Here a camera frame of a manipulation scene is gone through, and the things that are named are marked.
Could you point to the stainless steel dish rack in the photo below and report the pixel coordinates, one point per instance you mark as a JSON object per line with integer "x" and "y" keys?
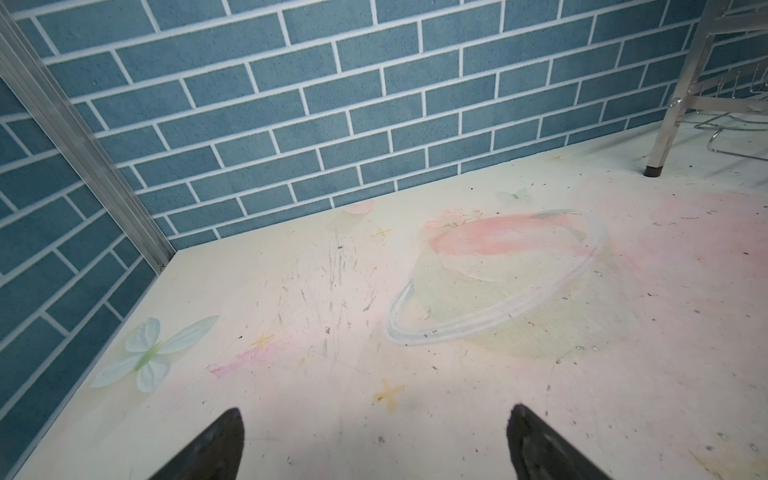
{"x": 739, "y": 91}

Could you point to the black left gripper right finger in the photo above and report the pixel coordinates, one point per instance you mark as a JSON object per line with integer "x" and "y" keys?
{"x": 537, "y": 451}

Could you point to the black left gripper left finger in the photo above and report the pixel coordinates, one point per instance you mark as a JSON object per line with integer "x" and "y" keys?
{"x": 215, "y": 453}

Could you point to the aluminium left corner post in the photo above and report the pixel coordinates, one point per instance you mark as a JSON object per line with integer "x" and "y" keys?
{"x": 35, "y": 87}

